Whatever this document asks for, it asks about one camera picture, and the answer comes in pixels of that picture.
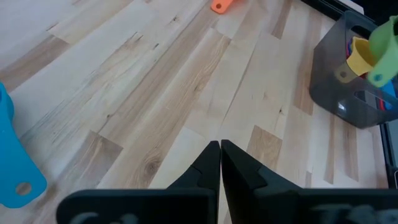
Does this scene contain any orange measuring cup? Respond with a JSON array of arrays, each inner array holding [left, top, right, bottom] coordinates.
[[210, 0, 238, 15]]

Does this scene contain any green measuring cup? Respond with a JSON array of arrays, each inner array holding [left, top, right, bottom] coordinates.
[[367, 15, 398, 89]]

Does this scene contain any grey translucent plastic basket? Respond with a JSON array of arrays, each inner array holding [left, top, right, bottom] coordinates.
[[308, 10, 398, 129]]

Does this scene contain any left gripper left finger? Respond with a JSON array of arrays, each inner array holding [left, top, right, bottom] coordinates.
[[56, 140, 222, 224]]

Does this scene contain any yellow measuring cup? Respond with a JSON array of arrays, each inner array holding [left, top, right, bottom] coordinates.
[[335, 36, 379, 85]]

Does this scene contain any light blue measuring cup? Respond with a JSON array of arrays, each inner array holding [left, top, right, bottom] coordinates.
[[0, 82, 49, 210]]

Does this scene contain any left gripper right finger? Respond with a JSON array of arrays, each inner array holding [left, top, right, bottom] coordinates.
[[220, 139, 398, 224]]

